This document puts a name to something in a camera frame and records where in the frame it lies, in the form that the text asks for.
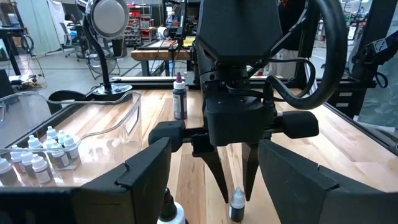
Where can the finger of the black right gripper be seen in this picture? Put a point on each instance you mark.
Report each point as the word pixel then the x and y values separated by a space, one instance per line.
pixel 250 161
pixel 211 161

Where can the wooden workbench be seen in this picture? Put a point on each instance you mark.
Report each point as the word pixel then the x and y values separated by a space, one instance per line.
pixel 155 55

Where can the clear plastic bin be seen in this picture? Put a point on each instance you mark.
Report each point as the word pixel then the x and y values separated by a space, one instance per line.
pixel 133 121

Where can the person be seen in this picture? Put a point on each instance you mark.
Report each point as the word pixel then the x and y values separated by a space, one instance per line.
pixel 281 65
pixel 71 19

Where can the large purple food colouring bottle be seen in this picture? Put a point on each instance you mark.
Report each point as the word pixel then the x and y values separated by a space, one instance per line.
pixel 180 105

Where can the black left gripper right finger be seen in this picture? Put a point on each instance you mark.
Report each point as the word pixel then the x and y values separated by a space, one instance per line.
pixel 304 193

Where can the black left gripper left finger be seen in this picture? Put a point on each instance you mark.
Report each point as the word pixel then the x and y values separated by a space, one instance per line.
pixel 140 193

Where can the black side table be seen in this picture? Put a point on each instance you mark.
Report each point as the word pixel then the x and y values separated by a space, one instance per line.
pixel 12 31

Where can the pale fabric screen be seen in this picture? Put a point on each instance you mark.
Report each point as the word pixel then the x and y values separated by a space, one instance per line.
pixel 37 28

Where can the dark drawer cabinet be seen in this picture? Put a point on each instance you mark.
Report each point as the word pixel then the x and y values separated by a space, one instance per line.
pixel 348 105

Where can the metal floor fan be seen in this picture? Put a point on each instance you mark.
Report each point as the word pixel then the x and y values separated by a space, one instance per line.
pixel 93 62

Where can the parts shelf rack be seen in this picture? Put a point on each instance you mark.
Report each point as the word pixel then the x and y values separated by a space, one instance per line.
pixel 140 25

